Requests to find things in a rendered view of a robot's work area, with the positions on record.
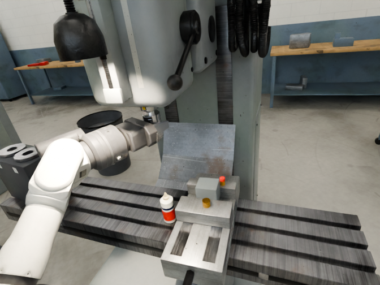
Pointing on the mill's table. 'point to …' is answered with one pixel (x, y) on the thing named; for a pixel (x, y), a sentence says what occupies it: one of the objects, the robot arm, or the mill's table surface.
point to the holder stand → (18, 168)
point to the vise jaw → (215, 216)
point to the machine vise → (202, 241)
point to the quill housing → (146, 51)
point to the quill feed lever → (189, 28)
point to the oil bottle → (168, 208)
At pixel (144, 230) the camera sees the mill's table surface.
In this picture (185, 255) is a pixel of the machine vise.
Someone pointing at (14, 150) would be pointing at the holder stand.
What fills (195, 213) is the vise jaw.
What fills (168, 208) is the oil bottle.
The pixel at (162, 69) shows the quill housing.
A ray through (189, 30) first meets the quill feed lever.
